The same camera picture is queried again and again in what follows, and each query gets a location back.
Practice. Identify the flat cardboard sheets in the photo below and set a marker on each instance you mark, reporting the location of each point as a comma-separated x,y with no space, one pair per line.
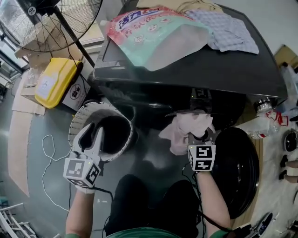
19,130

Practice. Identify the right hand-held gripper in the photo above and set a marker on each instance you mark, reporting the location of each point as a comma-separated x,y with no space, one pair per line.
202,158

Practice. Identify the person's right forearm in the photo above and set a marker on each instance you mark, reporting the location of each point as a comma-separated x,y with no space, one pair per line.
215,200

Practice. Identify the black and white device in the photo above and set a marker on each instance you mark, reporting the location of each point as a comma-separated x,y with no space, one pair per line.
264,223

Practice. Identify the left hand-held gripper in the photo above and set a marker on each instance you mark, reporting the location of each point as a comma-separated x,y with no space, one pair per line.
80,170

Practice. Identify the black sunglasses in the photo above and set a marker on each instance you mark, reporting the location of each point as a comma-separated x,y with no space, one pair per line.
290,141

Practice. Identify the person's left forearm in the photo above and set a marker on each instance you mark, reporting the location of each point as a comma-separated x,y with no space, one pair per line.
79,211

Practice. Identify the beige cloth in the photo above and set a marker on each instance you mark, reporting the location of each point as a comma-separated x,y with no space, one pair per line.
186,4

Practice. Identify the pink clothes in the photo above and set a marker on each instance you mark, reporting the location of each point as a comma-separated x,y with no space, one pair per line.
188,129

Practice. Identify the person's green shirt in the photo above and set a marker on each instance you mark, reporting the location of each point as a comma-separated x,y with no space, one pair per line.
144,233

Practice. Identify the pink and teal detergent pouch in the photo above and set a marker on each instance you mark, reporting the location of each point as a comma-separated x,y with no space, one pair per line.
158,37

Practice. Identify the person's black trousers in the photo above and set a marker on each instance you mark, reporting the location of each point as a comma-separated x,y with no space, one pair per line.
139,204

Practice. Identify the yellow lidded bin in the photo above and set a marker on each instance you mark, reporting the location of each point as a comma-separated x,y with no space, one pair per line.
54,83

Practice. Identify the clear plastic bag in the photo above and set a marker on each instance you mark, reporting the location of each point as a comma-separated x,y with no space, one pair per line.
288,81

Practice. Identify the white printed box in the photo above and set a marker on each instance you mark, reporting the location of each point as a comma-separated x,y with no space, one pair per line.
76,93

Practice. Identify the purple checked cloth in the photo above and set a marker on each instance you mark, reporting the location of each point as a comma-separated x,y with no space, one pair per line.
228,32

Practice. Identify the black standing fan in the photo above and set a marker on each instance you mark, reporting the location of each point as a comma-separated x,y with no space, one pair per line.
46,25

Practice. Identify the white metal rack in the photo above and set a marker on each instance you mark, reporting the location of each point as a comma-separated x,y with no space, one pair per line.
11,220

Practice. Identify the white perforated laundry basket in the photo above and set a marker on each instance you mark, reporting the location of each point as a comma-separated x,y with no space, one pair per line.
93,111

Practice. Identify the brown cardboard box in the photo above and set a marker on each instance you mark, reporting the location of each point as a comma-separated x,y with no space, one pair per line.
287,57

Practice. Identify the person's left hand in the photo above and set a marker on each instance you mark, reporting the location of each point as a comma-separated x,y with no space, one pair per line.
85,188

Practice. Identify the clear plastic bottle red label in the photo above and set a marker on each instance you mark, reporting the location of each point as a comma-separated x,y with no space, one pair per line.
263,124

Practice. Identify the dark grey washing machine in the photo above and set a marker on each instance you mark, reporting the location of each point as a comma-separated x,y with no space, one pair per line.
223,69

